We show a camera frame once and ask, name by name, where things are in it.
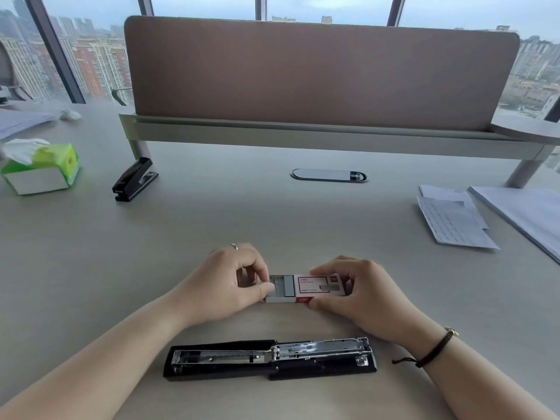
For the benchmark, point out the person's left hand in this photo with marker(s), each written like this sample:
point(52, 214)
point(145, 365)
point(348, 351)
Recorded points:
point(210, 288)

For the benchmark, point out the person's right hand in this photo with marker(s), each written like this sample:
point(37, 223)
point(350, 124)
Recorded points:
point(376, 301)

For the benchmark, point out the person's right thumb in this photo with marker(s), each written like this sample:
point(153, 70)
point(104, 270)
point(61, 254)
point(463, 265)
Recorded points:
point(328, 304)

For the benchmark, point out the person's left thumb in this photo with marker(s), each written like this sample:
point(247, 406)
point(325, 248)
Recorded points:
point(256, 293)

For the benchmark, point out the white red staple box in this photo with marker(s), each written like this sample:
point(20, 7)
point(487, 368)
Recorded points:
point(315, 288)

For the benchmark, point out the person's right forearm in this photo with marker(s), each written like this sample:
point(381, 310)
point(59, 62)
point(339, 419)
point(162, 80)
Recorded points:
point(477, 380)

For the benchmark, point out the person's left forearm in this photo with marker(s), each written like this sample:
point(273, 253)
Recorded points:
point(96, 367)

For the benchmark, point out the grey staple strips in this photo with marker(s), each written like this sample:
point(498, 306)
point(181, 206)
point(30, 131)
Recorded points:
point(285, 286)

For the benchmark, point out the open black stapler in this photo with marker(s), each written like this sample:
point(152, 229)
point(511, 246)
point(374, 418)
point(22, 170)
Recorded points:
point(271, 358)

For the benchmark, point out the printed white paper sheet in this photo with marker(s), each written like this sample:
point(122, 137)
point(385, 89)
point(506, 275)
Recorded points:
point(455, 227)

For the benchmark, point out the closed black stapler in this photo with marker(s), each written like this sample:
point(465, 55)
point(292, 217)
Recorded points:
point(133, 181)

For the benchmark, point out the large white paper stack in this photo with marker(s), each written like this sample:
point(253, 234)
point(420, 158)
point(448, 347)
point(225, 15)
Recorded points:
point(525, 214)

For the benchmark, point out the brown desk divider panel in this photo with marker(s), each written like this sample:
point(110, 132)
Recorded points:
point(319, 74)

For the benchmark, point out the dark chair armrest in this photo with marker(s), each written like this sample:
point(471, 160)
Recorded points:
point(120, 96)

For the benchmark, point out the green tissue pack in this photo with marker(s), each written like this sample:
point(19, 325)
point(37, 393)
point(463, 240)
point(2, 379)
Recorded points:
point(48, 170)

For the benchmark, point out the crumpled white tissue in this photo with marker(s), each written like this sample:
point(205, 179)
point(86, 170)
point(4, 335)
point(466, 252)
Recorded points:
point(70, 115)

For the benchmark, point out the white paper sheets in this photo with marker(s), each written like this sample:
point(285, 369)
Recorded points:
point(19, 122)

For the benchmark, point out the grey divider base frame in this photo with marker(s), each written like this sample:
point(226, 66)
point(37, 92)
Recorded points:
point(306, 137)

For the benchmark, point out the dark window frame post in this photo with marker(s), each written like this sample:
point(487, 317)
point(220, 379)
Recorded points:
point(260, 7)
point(54, 50)
point(396, 10)
point(145, 5)

